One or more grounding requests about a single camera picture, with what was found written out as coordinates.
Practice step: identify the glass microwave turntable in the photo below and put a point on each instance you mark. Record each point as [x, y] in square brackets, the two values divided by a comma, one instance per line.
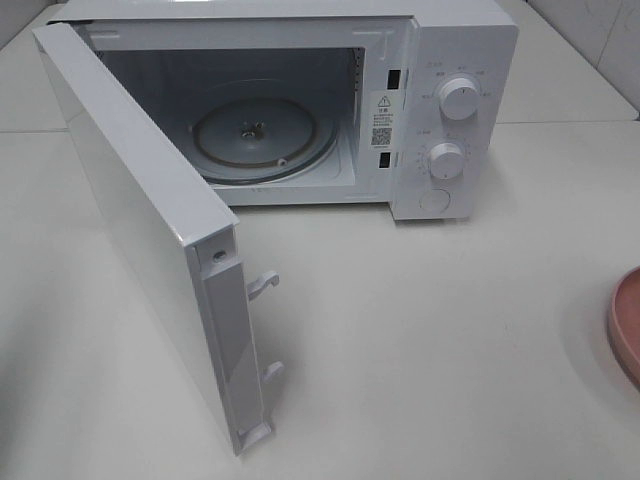
[259, 131]

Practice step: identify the white microwave oven body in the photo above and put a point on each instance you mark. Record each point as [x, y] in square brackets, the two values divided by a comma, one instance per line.
[381, 61]

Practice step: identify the upper white power knob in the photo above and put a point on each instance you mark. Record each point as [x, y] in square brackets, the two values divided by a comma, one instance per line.
[458, 96]

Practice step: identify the white microwave door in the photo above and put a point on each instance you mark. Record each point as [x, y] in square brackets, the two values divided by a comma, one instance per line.
[173, 230]

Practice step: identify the pink round plate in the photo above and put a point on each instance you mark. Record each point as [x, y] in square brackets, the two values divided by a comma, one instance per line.
[623, 324]

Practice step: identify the round white door button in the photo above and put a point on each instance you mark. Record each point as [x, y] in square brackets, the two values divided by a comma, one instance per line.
[435, 202]

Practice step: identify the white timer knob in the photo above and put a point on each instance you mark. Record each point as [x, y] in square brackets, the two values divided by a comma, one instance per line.
[445, 161]

